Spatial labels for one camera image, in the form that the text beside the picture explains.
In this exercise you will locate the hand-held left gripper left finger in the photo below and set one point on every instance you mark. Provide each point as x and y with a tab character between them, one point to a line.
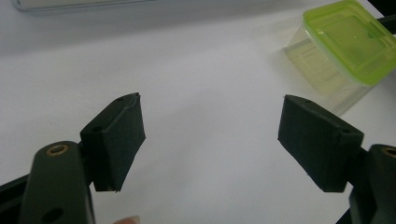
115	140

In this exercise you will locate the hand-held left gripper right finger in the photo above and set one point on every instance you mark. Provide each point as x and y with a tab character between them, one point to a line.
320	146

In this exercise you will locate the clear container with green lid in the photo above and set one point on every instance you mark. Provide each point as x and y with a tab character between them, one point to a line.
348	43

